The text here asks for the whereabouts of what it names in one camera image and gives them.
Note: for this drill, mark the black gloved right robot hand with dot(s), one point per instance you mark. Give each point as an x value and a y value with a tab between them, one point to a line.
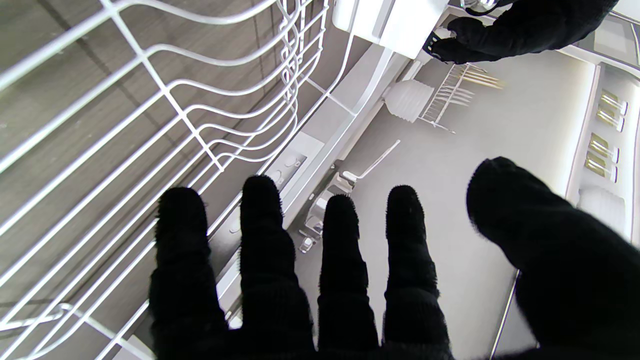
270	300

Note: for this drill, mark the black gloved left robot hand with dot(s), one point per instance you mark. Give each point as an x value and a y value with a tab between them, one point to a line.
530	27

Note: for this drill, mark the metal spoon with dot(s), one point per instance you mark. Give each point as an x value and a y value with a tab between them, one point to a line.
481	4

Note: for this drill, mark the white plastic utensil holder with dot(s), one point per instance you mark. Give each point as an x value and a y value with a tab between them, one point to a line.
395	22

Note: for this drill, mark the printed kitchen backdrop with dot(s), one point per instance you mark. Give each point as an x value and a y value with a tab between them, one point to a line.
450	165

